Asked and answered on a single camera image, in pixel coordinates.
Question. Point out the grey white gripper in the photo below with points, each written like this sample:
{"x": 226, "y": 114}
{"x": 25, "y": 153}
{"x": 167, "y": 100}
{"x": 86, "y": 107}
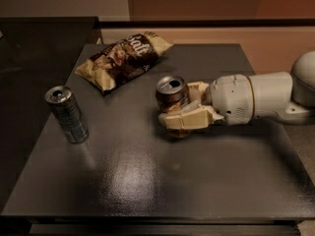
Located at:
{"x": 229, "y": 97}

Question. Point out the orange soda can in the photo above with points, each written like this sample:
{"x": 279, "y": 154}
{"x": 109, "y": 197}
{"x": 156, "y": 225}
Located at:
{"x": 172, "y": 94}

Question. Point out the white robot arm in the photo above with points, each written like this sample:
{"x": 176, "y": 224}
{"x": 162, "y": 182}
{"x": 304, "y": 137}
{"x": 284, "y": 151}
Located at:
{"x": 285, "y": 97}

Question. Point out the tall silver slim can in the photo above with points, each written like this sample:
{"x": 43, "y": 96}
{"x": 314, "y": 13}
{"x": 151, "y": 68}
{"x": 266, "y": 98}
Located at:
{"x": 66, "y": 110}

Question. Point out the brown salt chip bag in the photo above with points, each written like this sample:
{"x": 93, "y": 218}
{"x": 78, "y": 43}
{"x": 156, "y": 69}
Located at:
{"x": 123, "y": 61}

